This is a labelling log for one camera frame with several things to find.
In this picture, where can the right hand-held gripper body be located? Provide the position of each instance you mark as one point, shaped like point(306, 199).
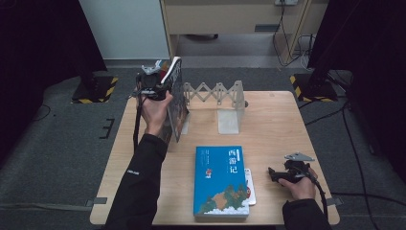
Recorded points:
point(295, 167)

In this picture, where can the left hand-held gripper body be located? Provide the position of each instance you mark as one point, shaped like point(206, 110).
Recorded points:
point(150, 83)

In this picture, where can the white caterpillar picture book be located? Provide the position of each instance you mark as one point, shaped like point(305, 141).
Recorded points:
point(251, 188)

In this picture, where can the dark cover magazine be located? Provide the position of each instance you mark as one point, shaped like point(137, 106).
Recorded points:
point(180, 105)

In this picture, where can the thick blue book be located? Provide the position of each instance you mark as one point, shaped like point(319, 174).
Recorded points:
point(220, 182)

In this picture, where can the grey metal extendable book rack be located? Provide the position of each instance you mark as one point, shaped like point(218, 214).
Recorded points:
point(228, 121)

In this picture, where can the person's right hand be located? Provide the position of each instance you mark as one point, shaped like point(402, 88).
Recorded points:
point(301, 190)

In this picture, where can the person's left hand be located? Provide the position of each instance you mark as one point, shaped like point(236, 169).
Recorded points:
point(156, 111)

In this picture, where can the grey tape strip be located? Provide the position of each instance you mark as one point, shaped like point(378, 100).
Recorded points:
point(97, 201)
point(333, 201)

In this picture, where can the striped black stand base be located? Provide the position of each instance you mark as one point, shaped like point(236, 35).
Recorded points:
point(95, 91)
point(314, 87)

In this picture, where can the white cabinet panel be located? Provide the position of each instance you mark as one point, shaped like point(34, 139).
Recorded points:
point(127, 28)

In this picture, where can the light wooden desk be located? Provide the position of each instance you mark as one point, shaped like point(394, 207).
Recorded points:
point(223, 19)

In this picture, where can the black curtain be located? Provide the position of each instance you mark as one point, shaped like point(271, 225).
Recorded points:
point(38, 48)
point(376, 48)

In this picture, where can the white power strip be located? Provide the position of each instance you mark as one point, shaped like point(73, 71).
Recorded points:
point(287, 2)

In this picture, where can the long grey floor strip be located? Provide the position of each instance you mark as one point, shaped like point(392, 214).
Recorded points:
point(48, 207)

